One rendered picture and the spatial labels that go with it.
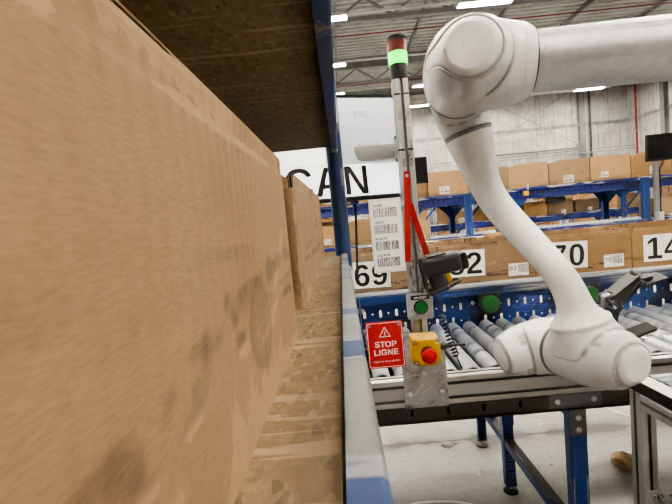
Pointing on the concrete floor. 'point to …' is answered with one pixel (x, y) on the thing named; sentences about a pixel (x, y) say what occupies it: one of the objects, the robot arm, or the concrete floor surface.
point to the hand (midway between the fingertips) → (652, 303)
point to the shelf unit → (333, 358)
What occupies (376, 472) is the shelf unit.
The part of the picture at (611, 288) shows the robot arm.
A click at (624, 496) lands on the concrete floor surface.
